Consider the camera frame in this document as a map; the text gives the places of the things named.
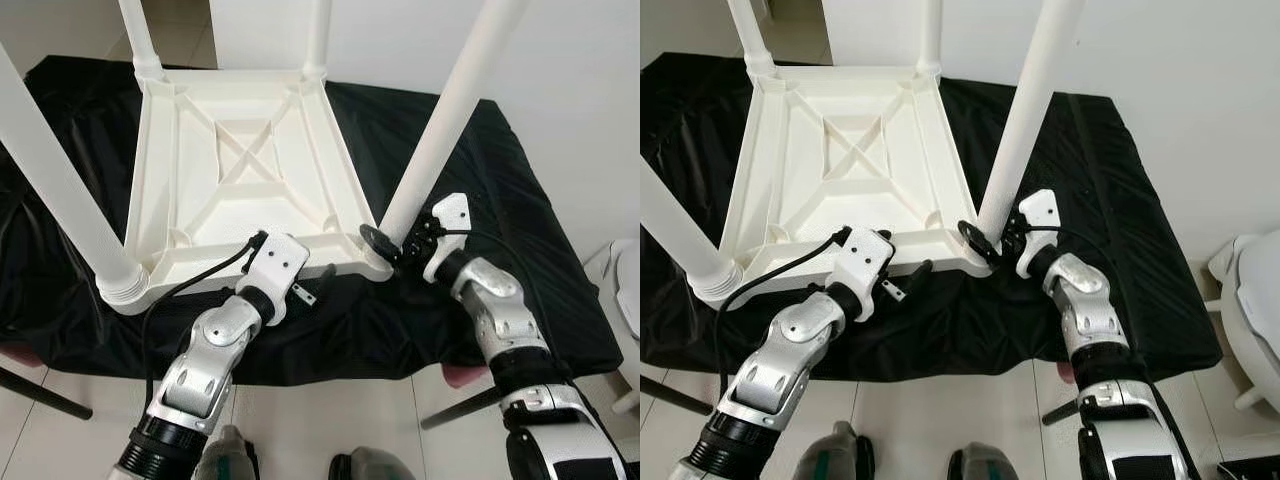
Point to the black flat floor object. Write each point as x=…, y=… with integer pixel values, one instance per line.
x=1250, y=468

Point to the white rounded plastic object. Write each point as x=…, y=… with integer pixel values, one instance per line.
x=1255, y=300
x=620, y=280

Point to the grey robot foot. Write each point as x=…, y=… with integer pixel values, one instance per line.
x=375, y=466
x=835, y=456
x=228, y=458
x=990, y=464

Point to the pink soft object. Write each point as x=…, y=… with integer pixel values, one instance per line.
x=20, y=356
x=1067, y=372
x=465, y=375

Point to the grey robot right foot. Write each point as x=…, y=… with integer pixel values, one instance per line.
x=375, y=466
x=990, y=464

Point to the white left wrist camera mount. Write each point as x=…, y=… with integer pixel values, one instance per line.
x=865, y=255
x=280, y=260

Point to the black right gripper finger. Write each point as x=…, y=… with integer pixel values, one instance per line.
x=380, y=243
x=978, y=239

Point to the grey robot left foot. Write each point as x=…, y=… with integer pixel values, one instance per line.
x=228, y=458
x=835, y=456

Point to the white plastic children table top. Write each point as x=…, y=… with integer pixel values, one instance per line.
x=800, y=130
x=200, y=120

